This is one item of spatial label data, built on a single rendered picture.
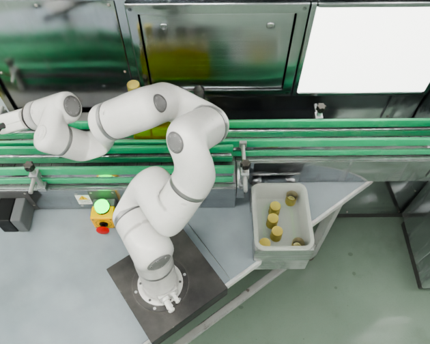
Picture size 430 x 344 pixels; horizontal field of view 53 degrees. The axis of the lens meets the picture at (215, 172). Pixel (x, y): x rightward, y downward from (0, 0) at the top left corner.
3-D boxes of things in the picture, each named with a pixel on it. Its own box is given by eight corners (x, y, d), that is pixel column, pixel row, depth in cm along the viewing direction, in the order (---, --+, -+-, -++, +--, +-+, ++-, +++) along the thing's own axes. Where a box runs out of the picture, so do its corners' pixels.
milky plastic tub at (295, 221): (301, 195, 142) (306, 181, 134) (310, 260, 130) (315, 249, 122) (248, 196, 142) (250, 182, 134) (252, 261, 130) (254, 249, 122)
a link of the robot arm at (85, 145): (98, 133, 86) (32, 157, 96) (142, 148, 97) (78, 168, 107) (98, 95, 88) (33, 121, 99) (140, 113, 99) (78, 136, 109)
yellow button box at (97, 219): (119, 209, 140) (115, 198, 133) (117, 230, 136) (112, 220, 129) (98, 209, 140) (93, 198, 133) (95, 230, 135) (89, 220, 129)
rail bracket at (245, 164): (246, 155, 135) (248, 131, 124) (249, 203, 126) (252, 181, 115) (237, 156, 135) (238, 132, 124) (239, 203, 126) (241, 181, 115)
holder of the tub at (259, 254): (298, 183, 145) (302, 170, 139) (309, 260, 130) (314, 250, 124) (248, 183, 145) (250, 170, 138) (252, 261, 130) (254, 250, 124)
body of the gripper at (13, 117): (49, 96, 109) (22, 105, 114) (15, 104, 100) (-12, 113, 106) (59, 125, 110) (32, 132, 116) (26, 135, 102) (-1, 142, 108)
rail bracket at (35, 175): (51, 185, 130) (36, 160, 119) (46, 206, 126) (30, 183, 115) (38, 185, 130) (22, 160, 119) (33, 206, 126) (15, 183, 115)
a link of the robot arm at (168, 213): (180, 204, 83) (142, 147, 90) (131, 276, 95) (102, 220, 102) (214, 200, 89) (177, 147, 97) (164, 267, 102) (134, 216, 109)
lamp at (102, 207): (110, 201, 133) (108, 196, 130) (108, 214, 130) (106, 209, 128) (96, 201, 133) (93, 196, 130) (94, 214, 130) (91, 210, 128)
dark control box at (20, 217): (35, 209, 139) (25, 197, 132) (29, 232, 135) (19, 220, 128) (9, 210, 139) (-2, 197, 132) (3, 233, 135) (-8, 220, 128)
